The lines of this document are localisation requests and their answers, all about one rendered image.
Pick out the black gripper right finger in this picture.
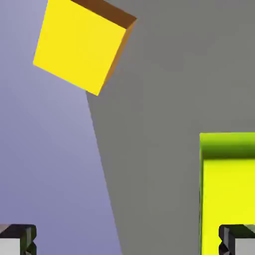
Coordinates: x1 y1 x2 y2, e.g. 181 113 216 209
218 224 255 255

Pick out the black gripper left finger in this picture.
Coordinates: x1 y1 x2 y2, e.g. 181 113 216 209
0 224 37 255

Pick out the large lime green box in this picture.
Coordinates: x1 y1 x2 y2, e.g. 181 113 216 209
198 131 255 255

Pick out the large yellow box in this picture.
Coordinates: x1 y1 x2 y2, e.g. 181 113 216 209
32 0 137 97

